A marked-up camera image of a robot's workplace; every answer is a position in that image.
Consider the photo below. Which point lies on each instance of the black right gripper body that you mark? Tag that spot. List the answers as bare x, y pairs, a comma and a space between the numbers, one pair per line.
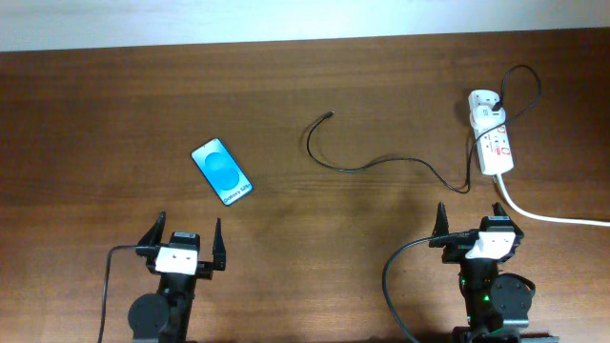
454, 254

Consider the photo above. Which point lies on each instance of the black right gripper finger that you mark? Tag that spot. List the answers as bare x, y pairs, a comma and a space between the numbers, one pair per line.
498, 210
440, 235

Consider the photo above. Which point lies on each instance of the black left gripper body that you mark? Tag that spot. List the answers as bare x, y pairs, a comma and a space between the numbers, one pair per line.
202, 270

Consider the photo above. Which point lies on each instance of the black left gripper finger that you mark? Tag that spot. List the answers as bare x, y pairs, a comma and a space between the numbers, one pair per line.
219, 250
150, 243

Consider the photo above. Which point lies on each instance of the blue screen smartphone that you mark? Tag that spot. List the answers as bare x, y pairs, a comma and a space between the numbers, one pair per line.
227, 179

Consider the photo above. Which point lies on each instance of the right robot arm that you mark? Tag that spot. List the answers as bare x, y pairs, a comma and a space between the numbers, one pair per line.
497, 304

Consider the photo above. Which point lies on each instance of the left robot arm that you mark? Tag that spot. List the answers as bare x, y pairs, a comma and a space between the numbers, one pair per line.
163, 316

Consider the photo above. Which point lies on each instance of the white USB charger plug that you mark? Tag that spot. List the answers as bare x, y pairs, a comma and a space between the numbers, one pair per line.
483, 116

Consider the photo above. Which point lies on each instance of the white power strip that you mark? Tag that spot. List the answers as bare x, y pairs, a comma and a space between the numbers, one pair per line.
494, 151

